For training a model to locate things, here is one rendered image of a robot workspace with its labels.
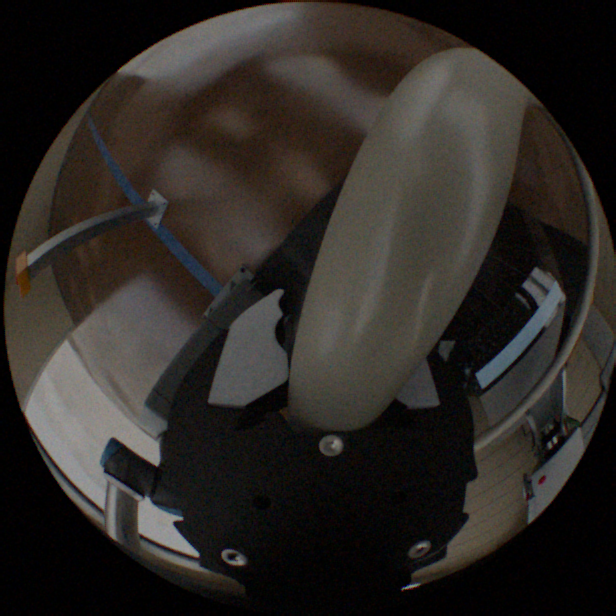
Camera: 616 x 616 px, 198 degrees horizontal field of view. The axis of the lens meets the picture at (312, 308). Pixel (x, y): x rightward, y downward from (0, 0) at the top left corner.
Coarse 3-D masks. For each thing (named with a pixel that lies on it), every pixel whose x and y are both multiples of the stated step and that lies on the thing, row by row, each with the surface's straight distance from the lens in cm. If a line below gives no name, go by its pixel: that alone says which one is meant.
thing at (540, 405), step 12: (552, 360) 48; (564, 372) 47; (552, 384) 56; (564, 384) 53; (552, 396) 62; (564, 396) 60; (528, 408) 46; (540, 408) 60; (552, 408) 71; (564, 408) 71; (528, 420) 48; (540, 420) 69; (540, 444) 83
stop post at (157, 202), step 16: (128, 208) 129; (144, 208) 132; (160, 208) 140; (80, 224) 113; (96, 224) 112; (112, 224) 120; (48, 240) 109; (64, 240) 105; (80, 240) 110; (32, 256) 105; (48, 256) 104; (32, 272) 104
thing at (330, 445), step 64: (256, 448) 5; (320, 448) 5; (384, 448) 5; (448, 448) 6; (192, 512) 6; (256, 512) 5; (320, 512) 5; (384, 512) 5; (448, 512) 6; (256, 576) 6; (320, 576) 5; (384, 576) 6
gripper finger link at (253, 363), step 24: (264, 312) 10; (240, 336) 9; (264, 336) 8; (240, 360) 8; (264, 360) 7; (288, 360) 7; (216, 384) 7; (240, 384) 7; (264, 384) 7; (288, 384) 7; (240, 408) 7; (264, 408) 7
